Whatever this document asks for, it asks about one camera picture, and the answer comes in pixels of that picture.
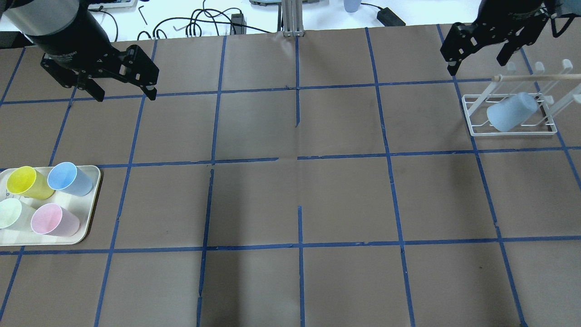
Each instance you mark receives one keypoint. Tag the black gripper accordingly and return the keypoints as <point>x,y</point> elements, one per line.
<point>72,44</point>
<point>515,17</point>

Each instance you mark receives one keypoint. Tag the light blue cup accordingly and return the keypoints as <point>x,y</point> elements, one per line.
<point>512,111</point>

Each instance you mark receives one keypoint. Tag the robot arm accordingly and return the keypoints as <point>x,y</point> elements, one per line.
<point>42,16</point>

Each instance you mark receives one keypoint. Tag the yellow cup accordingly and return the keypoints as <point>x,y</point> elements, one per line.
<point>28,182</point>

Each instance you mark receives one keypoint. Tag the blue cup on desk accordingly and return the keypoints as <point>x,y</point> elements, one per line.
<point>351,6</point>

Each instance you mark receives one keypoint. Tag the pink cup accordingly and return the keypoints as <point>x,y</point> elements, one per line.
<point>53,220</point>

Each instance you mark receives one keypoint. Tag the pale green cup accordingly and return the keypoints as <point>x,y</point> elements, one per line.
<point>16,215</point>

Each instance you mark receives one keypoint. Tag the black power adapter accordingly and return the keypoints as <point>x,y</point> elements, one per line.
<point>388,18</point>

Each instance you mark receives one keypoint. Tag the cream serving tray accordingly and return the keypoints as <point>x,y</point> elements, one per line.
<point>82,207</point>

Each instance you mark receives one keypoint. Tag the aluminium frame post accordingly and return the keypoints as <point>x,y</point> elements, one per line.
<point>292,18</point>

